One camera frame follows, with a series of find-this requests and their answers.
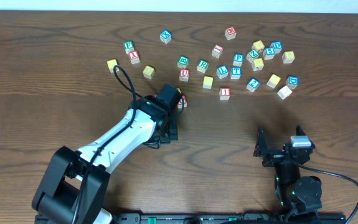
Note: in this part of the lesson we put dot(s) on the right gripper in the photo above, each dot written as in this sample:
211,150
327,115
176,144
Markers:
278,156

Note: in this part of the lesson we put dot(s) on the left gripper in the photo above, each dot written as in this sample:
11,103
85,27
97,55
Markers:
172,131

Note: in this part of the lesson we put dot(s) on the red u block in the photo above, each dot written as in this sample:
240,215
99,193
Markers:
184,75
182,102

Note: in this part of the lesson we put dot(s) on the green R block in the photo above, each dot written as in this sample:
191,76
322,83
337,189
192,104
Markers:
202,66

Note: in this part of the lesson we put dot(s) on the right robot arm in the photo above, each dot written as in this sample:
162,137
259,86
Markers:
298,195

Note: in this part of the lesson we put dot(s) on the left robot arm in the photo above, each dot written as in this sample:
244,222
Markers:
74,185

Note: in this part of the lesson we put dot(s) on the yellow O block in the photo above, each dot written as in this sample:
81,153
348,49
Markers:
149,72

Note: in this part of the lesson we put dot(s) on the green B block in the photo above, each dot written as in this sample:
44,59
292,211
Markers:
183,62

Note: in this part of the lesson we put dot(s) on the plain yellow block centre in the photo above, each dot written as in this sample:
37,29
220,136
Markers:
208,82

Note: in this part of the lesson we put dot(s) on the white block right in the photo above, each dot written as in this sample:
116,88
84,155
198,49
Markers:
284,92

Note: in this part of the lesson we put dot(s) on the red Y block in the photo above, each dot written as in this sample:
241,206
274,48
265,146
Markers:
134,57

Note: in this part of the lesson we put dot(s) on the red I block lower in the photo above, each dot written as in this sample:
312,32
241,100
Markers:
224,93

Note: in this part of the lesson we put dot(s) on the red i block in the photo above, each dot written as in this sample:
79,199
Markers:
217,51
224,93

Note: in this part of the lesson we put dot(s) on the blue L block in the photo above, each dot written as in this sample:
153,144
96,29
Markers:
222,71

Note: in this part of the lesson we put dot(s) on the blue D block lower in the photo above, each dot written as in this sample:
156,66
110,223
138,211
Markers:
292,82

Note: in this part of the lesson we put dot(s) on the blue d block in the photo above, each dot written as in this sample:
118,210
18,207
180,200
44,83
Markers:
292,82
276,46

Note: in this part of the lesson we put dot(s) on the blue X block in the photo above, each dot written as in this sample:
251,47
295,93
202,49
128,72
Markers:
165,36

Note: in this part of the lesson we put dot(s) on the blue 2 block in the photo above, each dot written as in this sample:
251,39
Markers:
253,84

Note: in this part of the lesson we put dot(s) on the green F block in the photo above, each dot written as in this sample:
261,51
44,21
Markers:
128,46

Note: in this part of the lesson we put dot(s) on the yellow block far left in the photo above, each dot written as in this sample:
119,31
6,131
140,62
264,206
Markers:
111,65

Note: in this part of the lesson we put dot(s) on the red I block upper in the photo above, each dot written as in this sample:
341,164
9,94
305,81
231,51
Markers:
217,51

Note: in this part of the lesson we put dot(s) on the blue T block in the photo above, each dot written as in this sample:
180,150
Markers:
236,73

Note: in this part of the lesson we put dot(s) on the yellow block below Z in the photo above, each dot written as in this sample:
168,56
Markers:
257,64

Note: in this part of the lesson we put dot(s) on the blue P block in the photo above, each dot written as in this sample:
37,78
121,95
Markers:
238,60

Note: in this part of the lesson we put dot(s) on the yellow 8 block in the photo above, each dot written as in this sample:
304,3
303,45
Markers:
288,57

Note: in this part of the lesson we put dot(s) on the blue 5 block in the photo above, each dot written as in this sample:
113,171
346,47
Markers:
268,53

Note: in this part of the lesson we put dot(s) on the green Z block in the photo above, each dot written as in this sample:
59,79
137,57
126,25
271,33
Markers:
252,55

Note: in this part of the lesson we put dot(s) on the red block top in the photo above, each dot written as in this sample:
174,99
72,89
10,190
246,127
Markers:
230,33

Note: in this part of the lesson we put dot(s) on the blue D block upper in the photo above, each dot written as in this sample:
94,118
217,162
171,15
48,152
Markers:
276,46

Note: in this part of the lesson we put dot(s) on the yellow block top right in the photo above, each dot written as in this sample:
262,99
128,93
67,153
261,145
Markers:
258,46

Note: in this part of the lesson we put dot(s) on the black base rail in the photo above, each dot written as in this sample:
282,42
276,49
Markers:
255,217

